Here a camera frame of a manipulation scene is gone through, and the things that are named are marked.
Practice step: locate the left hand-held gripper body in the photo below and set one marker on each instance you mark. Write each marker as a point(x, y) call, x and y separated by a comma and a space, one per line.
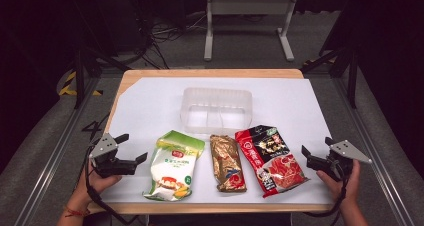
point(106, 146)

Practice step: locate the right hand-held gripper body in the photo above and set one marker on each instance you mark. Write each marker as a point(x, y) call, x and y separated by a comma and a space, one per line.
point(346, 151)

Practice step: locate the red and black food packet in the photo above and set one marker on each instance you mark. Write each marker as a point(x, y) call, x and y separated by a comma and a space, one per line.
point(271, 159)

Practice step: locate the clear plastic container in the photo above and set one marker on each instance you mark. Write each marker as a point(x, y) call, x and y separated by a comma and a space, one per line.
point(216, 101)

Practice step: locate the person's right hand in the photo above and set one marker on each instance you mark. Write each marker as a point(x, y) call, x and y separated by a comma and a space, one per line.
point(345, 189)

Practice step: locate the person's left hand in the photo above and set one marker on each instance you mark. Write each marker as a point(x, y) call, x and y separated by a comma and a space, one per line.
point(93, 186)

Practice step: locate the green and white food packet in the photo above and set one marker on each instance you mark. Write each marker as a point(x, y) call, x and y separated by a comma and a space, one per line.
point(173, 167)

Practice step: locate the black metal stand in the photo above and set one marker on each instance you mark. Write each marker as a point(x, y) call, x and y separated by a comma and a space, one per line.
point(351, 76)
point(80, 69)

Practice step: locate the yellow and black hazard tape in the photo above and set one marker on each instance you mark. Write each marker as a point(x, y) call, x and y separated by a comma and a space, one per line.
point(68, 82)

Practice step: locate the gold food packet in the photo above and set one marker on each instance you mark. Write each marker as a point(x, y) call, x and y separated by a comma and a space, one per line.
point(228, 164)

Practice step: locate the aluminium rail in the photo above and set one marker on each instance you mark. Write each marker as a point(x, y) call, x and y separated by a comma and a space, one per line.
point(56, 156)
point(376, 152)

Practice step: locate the white metal stand frame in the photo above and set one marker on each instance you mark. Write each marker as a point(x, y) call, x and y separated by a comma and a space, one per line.
point(248, 6)

